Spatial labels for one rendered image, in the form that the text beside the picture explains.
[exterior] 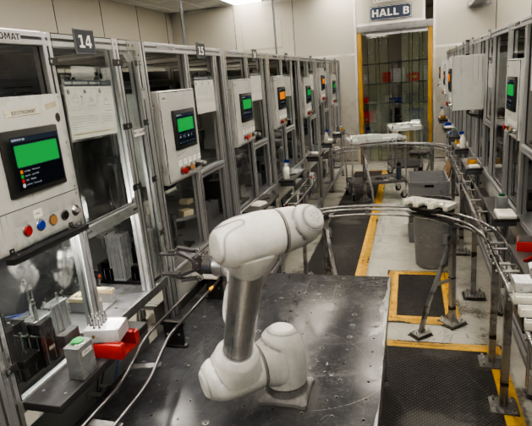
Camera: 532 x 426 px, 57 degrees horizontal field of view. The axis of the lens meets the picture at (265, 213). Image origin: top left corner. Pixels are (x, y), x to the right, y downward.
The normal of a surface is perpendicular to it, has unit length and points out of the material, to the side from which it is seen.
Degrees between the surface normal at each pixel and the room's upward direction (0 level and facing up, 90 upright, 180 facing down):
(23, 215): 90
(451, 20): 90
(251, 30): 90
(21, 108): 90
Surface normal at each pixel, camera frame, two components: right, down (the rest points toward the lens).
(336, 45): -0.27, 0.27
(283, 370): 0.40, 0.20
